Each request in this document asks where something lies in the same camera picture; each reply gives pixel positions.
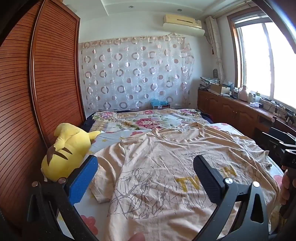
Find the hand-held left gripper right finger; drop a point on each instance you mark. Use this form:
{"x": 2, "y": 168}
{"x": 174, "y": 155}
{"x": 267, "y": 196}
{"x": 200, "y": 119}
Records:
{"x": 208, "y": 180}

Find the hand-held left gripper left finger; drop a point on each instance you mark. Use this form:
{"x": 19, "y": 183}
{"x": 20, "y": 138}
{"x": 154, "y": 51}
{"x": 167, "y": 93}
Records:
{"x": 83, "y": 179}

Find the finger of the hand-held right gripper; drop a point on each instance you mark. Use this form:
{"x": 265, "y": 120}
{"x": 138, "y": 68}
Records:
{"x": 274, "y": 140}
{"x": 283, "y": 129}

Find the beige printed t-shirt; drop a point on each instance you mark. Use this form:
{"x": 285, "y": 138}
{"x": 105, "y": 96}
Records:
{"x": 161, "y": 162}

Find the person's right hand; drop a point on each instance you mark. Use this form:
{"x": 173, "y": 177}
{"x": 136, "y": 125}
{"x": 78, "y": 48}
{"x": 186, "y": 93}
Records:
{"x": 286, "y": 187}

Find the person's left hand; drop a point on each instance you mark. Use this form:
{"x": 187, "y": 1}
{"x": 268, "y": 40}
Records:
{"x": 136, "y": 237}

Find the white crumpled cloth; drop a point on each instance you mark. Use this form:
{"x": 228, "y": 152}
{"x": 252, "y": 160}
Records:
{"x": 255, "y": 104}

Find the yellow plush toy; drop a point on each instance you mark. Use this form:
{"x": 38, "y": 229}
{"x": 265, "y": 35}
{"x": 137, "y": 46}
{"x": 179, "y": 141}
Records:
{"x": 69, "y": 143}

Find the green-capped bottle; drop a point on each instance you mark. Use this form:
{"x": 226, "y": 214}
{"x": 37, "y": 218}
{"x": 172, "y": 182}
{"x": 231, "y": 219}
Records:
{"x": 258, "y": 96}

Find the white bottle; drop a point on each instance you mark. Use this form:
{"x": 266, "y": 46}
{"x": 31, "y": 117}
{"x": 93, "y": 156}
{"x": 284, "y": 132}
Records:
{"x": 251, "y": 97}

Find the long wooden cabinet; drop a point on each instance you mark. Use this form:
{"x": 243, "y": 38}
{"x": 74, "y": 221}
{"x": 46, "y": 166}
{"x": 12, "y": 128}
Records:
{"x": 231, "y": 109}

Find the white plastic jug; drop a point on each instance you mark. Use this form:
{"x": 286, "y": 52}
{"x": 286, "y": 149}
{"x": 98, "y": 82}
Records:
{"x": 242, "y": 93}

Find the blue plastic packet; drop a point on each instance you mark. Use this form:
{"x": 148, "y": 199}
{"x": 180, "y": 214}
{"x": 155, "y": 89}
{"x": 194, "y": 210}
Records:
{"x": 227, "y": 84}

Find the wooden-framed window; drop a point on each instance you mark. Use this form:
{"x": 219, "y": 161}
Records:
{"x": 261, "y": 58}

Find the open cardboard box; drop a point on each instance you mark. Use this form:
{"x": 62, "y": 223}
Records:
{"x": 218, "y": 89}

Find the floral blanket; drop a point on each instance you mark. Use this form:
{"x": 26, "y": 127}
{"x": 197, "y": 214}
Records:
{"x": 143, "y": 120}

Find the small cardboard box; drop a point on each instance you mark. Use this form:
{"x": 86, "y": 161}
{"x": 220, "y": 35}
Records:
{"x": 161, "y": 106}

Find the blue plastic bag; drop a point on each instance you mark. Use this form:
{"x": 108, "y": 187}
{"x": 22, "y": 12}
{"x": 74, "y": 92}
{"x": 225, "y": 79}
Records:
{"x": 158, "y": 102}

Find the floral window drape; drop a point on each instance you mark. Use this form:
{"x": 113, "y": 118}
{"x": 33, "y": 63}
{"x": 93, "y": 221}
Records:
{"x": 216, "y": 46}

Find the wooden slatted wardrobe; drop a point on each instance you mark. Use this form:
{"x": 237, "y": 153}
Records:
{"x": 46, "y": 69}

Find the sheer circle-patterned curtain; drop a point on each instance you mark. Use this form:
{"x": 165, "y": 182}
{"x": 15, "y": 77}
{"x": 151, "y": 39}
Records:
{"x": 138, "y": 74}

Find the dark oval wall ornament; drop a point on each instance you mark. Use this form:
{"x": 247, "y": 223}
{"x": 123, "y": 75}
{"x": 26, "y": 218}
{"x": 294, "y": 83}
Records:
{"x": 215, "y": 73}

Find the wall air conditioner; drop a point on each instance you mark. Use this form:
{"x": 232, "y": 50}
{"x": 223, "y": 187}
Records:
{"x": 182, "y": 24}

